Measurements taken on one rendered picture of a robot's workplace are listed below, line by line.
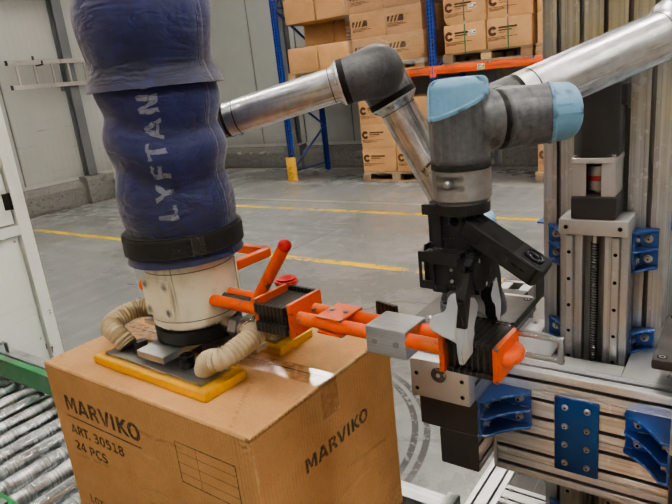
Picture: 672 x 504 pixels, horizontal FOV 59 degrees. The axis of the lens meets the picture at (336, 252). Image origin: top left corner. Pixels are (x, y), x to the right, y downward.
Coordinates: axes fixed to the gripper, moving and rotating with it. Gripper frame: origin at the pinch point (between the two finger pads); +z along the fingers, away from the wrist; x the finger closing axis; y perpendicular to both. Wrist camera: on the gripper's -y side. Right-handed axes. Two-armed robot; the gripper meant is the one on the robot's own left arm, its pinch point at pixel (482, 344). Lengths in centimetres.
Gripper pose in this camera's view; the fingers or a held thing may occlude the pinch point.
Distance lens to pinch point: 84.1
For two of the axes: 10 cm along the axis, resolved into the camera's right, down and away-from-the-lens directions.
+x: -6.0, 2.9, -7.5
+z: 1.0, 9.5, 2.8
